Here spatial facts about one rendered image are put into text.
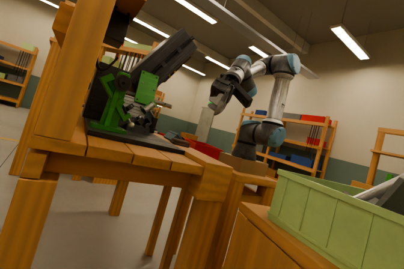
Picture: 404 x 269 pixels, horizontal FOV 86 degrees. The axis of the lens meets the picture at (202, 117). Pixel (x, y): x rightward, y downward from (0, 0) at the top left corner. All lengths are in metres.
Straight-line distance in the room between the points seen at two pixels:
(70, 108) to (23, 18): 9.92
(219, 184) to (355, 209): 0.47
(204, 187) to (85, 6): 0.71
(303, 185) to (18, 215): 0.80
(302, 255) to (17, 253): 0.75
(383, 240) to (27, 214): 0.86
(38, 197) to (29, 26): 9.90
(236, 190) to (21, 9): 10.17
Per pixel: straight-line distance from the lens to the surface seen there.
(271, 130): 1.23
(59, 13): 0.85
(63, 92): 0.72
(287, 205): 0.78
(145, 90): 1.39
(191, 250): 1.00
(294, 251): 0.71
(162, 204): 1.79
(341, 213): 0.69
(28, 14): 10.63
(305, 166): 6.19
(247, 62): 1.00
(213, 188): 0.92
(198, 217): 0.96
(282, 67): 1.31
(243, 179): 1.18
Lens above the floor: 1.02
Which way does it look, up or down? 3 degrees up
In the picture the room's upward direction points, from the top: 16 degrees clockwise
